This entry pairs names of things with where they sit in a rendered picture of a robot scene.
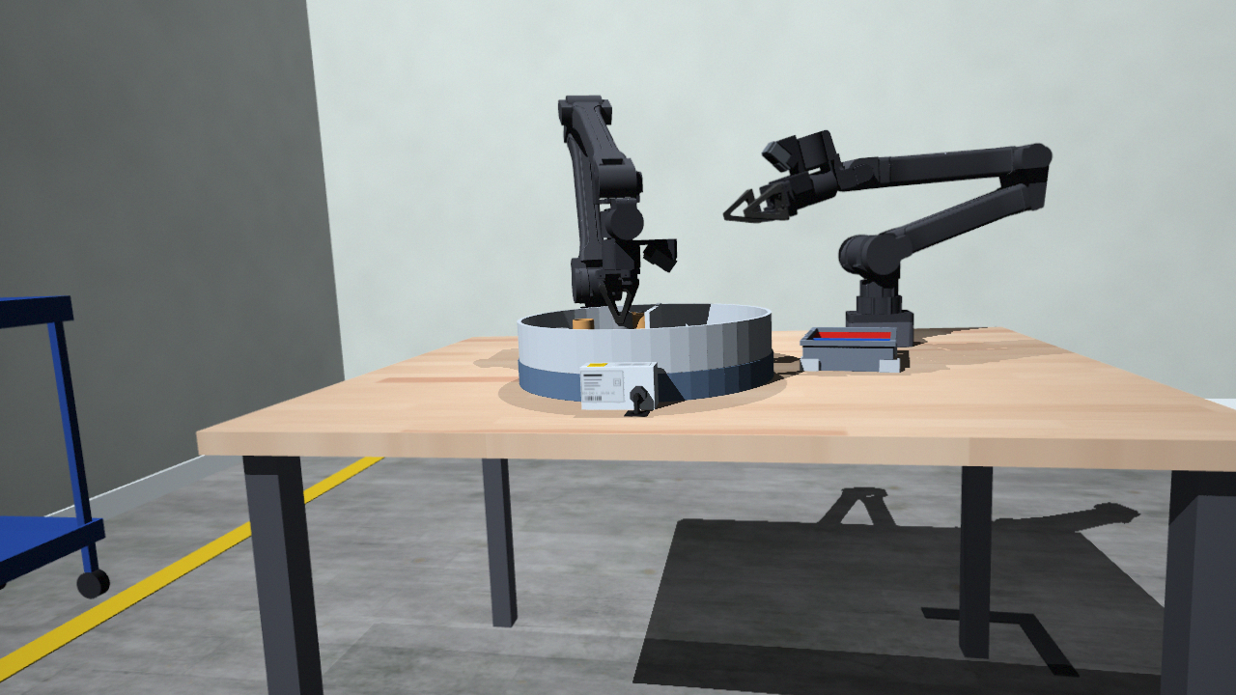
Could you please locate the grey round turntable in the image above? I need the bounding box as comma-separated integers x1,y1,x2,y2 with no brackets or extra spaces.
517,303,773,417

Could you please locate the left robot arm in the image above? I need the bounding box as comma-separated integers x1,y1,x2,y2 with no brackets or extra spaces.
763,130,1053,323

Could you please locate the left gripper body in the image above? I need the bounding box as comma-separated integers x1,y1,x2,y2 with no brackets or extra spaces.
758,181,815,216

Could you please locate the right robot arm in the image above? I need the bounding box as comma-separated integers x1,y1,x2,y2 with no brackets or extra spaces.
557,96,677,309

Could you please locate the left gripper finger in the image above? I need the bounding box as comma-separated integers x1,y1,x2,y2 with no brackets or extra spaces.
723,189,763,223
744,182,790,221

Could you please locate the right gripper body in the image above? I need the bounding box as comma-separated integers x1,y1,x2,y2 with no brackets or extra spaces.
596,237,640,284

